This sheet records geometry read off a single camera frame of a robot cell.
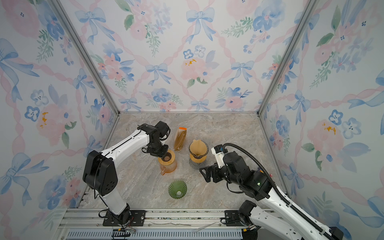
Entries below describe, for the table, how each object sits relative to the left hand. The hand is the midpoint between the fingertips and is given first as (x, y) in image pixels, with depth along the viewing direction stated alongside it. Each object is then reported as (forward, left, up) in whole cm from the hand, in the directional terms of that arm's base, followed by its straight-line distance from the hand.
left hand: (163, 154), depth 85 cm
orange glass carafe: (-4, -2, -10) cm, 11 cm away
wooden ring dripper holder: (-3, -22, 0) cm, 23 cm away
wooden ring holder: (-5, -4, 0) cm, 6 cm away
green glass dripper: (-16, -9, -9) cm, 21 cm away
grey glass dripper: (-4, -20, +6) cm, 21 cm away
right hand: (-12, -24, +11) cm, 29 cm away
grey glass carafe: (-4, -19, -6) cm, 21 cm away
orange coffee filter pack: (+13, -9, -2) cm, 16 cm away
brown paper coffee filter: (+3, -20, +4) cm, 20 cm away
